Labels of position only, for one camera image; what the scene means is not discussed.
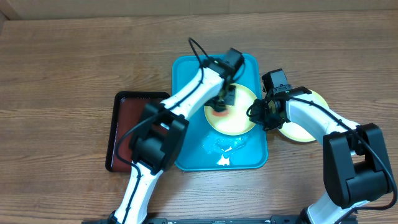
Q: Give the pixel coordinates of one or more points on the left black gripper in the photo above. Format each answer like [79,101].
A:
[230,102]

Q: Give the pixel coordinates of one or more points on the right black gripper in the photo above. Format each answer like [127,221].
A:
[259,113]

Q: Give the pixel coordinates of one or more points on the green and red sponge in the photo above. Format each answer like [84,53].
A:
[220,113]

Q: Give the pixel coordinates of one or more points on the yellow plate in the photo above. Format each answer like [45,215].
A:
[297,133]
[236,122]

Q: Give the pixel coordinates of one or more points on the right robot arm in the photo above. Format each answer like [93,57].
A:
[356,167]

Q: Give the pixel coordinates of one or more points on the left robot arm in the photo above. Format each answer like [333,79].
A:
[152,145]

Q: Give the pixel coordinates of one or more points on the teal plastic tray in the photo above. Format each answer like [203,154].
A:
[205,148]

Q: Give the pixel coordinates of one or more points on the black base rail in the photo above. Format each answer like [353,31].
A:
[275,219]

